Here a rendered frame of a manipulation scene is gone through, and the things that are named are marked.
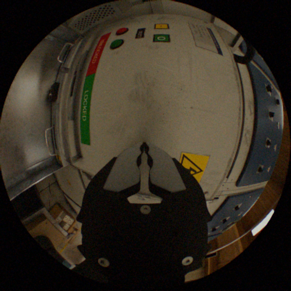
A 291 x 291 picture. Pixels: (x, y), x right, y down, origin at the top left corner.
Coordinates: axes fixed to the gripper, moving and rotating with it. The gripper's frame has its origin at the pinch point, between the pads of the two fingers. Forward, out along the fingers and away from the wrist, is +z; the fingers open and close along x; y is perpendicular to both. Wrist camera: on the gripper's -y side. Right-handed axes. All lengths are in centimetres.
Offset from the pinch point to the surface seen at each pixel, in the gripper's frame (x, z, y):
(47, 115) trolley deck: -36.4, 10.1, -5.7
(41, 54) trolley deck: -37.3, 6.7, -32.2
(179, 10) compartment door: 12, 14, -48
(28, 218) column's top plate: -57, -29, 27
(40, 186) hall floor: -127, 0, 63
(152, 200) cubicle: 4.2, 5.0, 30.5
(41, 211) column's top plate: -54, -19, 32
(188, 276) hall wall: 295, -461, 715
